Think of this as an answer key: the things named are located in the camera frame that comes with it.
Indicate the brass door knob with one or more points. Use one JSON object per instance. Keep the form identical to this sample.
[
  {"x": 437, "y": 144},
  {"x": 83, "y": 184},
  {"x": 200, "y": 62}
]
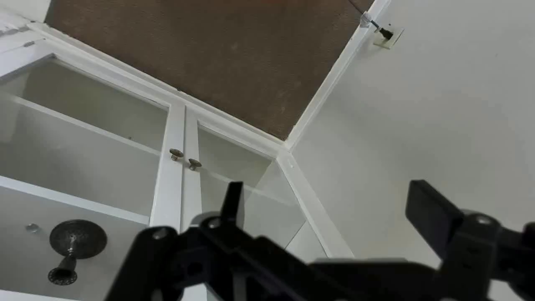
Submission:
[
  {"x": 195, "y": 164},
  {"x": 177, "y": 154}
]

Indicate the brass left door knob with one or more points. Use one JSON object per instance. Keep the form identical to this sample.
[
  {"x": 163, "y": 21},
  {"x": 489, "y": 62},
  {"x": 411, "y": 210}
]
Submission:
[{"x": 177, "y": 154}]

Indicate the white wall outlet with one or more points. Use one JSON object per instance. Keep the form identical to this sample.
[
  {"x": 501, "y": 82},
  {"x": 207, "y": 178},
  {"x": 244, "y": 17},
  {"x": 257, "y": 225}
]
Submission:
[{"x": 386, "y": 37}]

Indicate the dark metal candlestick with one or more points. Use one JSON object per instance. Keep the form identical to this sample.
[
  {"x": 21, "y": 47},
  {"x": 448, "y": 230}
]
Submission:
[{"x": 75, "y": 240}]

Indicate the brass right door knob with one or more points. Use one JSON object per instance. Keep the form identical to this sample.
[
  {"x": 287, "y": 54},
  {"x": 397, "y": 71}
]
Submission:
[{"x": 195, "y": 164}]

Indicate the white glass-door cabinet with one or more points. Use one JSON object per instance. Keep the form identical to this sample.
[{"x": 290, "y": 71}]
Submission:
[{"x": 88, "y": 138}]

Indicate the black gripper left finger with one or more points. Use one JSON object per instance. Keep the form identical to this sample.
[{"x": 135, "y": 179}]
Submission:
[{"x": 217, "y": 253}]

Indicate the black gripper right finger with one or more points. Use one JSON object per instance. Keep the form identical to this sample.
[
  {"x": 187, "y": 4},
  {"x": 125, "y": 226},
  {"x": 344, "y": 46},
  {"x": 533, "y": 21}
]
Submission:
[{"x": 476, "y": 248}]

